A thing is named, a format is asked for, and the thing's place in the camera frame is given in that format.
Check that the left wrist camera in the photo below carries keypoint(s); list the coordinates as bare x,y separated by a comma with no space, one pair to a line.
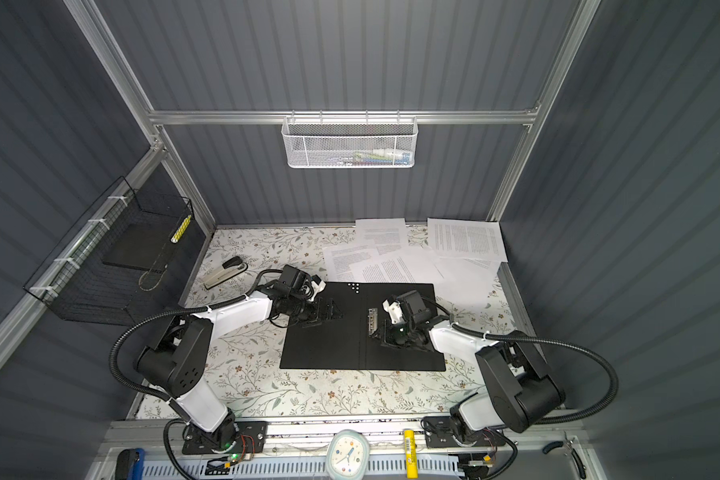
314,288

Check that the yellow marker in black basket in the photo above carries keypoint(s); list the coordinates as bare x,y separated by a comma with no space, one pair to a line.
181,229

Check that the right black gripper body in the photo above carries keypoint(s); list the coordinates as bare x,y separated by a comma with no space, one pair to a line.
398,335

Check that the black grey stapler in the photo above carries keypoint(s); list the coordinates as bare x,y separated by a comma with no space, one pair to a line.
227,270

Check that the white round clock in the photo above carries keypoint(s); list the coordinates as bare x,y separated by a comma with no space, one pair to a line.
347,456

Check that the beige black clip folder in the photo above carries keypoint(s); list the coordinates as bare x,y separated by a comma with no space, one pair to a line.
344,343

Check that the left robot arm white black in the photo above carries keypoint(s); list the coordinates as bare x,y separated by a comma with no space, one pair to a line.
176,362

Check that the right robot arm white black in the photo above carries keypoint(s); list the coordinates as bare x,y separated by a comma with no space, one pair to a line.
520,389

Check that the yellow glue stick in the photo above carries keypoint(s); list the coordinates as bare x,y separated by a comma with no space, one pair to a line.
409,446

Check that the black wire mesh basket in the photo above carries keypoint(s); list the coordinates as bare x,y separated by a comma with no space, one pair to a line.
121,266

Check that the black handled pliers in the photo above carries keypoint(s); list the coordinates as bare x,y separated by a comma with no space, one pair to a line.
567,448

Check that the printed paper sheet under folder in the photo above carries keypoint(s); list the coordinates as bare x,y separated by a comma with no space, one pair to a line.
340,258

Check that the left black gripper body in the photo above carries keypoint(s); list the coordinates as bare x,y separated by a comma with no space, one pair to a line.
302,308

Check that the white wire mesh basket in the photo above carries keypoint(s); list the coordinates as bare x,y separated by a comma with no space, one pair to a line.
363,145

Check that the blue black tool handle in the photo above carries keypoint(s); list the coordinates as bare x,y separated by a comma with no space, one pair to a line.
130,464

